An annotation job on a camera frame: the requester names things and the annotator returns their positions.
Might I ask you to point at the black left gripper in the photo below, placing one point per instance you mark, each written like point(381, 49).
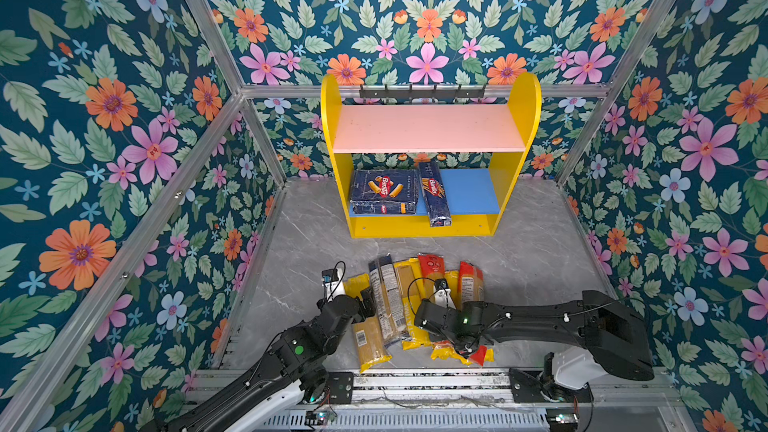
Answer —
point(370, 304)

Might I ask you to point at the red clear labelled spaghetti bag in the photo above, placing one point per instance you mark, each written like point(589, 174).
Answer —
point(471, 289)

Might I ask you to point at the blue Barilla spaghetti box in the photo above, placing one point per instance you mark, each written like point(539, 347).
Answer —
point(434, 193)

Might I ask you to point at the blue Barilla rigatoni bag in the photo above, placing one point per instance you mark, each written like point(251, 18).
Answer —
point(384, 192)

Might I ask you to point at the yellow spaghetti bag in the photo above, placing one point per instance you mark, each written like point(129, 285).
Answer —
point(367, 334)
point(444, 350)

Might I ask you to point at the yellow pastatime bag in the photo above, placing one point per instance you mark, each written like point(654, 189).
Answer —
point(416, 337)
point(418, 286)

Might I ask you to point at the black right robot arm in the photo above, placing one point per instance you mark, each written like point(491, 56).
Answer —
point(613, 333)

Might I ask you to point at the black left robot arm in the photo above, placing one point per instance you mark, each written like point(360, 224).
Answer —
point(290, 371)

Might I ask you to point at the yellow wooden shelf unit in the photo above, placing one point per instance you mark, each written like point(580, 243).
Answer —
point(480, 150)

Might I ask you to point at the blue clear spaghetti bag left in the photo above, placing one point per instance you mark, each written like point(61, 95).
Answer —
point(389, 335)

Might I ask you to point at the blue clear spaghetti bag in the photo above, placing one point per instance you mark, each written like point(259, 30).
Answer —
point(393, 294)
point(389, 335)

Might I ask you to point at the blue clear spaghetti bag right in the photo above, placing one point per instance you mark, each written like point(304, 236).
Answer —
point(393, 294)

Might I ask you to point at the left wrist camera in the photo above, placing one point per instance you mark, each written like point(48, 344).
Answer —
point(332, 280)

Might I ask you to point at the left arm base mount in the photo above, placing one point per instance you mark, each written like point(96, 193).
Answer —
point(339, 387)

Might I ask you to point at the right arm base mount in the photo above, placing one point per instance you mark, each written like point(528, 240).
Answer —
point(529, 388)

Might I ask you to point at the aluminium frame rails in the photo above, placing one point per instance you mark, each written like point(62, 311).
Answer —
point(103, 100)

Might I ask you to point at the black hook rail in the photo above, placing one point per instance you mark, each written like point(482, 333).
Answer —
point(413, 92)

